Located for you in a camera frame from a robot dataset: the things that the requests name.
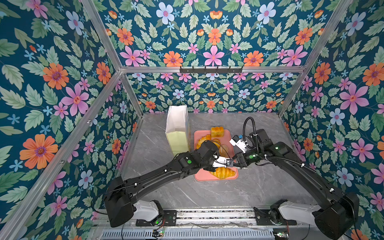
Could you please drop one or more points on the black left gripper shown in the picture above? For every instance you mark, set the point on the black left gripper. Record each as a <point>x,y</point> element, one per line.
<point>211,167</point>

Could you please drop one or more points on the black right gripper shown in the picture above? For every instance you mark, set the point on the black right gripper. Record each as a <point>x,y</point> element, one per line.
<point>241,161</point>

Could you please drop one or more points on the sesame seeded oval bread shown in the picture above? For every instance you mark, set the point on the sesame seeded oval bread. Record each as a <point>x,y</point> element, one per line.
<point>224,151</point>

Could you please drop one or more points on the golden croissant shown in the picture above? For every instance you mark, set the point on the golden croissant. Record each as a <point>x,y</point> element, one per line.
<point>223,173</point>

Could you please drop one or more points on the white and green paper bag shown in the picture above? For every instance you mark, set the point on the white and green paper bag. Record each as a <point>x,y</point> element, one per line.
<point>178,130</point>

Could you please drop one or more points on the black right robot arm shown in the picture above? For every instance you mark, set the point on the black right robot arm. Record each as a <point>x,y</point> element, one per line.
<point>334,213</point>

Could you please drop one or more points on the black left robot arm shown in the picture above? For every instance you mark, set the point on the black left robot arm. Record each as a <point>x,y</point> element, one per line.
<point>123,194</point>

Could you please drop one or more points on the long braided bread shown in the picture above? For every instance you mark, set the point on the long braided bread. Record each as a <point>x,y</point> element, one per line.
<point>202,140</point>

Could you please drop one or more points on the yellow toast loaf bread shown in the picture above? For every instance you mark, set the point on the yellow toast loaf bread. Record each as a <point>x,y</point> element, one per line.
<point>217,132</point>

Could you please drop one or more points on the small round yellow bun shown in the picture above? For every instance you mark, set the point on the small round yellow bun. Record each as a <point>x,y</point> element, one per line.
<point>217,143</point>

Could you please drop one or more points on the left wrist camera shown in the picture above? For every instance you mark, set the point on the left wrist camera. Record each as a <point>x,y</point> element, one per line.
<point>221,162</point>

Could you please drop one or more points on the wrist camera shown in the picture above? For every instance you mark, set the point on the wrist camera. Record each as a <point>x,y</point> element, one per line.
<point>221,162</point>
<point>238,142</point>

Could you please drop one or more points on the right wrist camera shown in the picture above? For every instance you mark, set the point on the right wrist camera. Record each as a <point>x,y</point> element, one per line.
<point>238,142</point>

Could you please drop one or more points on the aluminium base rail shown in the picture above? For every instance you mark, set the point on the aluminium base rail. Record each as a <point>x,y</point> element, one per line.
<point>238,223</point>

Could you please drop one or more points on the black hook rail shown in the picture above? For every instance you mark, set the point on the black hook rail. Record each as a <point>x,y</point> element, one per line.
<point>211,70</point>

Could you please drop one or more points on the aluminium frame post right rear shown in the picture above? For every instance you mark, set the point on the aluminium frame post right rear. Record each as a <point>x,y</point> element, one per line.
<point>336,17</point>

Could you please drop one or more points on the aluminium frame post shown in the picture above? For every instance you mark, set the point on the aluminium frame post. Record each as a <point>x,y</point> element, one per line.
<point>336,17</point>
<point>111,52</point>

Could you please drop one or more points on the aluminium frame post left rear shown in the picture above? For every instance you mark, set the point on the aluminium frame post left rear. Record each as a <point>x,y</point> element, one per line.
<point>111,52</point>

